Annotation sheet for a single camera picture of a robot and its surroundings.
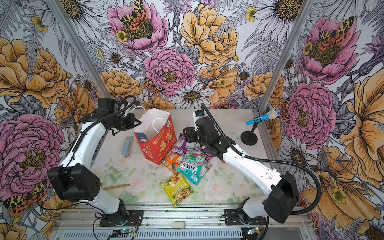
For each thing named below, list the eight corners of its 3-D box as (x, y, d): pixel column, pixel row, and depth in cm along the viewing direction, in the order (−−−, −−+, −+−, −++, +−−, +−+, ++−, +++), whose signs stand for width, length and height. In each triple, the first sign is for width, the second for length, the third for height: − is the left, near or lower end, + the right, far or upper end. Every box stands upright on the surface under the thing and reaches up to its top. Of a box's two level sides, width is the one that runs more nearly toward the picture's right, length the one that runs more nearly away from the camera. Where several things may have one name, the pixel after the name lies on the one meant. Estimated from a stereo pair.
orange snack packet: (161, 165, 93) (161, 163, 91) (169, 152, 98) (168, 150, 97) (176, 170, 91) (175, 169, 89) (182, 157, 96) (182, 155, 94)
